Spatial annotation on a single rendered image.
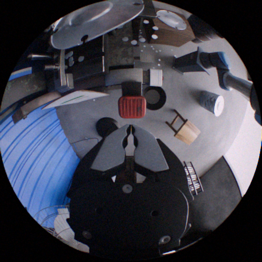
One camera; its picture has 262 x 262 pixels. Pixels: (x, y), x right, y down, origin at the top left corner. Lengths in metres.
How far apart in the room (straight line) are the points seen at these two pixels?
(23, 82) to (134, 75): 0.46
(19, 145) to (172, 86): 2.06
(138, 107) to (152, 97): 0.80
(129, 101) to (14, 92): 0.44
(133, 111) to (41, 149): 1.44
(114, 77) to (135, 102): 0.16
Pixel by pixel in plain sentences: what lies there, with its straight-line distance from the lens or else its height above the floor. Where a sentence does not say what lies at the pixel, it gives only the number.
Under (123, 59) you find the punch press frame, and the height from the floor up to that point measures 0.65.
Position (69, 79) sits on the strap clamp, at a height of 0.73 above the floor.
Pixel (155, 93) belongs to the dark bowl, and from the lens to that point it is 0.99.
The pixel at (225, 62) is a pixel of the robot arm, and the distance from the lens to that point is 0.66.
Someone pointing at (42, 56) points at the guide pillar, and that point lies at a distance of 0.38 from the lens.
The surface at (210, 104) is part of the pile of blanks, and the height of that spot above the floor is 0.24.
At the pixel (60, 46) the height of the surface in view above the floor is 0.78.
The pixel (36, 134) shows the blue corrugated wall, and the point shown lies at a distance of 1.44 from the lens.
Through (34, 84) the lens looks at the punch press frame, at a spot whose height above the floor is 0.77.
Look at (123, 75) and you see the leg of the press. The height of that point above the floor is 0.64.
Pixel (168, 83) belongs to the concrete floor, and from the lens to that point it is 1.04.
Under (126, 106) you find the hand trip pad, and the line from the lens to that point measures 0.20.
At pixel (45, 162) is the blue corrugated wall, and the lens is 1.56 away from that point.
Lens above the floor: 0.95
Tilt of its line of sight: 57 degrees down
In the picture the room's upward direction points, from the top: 177 degrees counter-clockwise
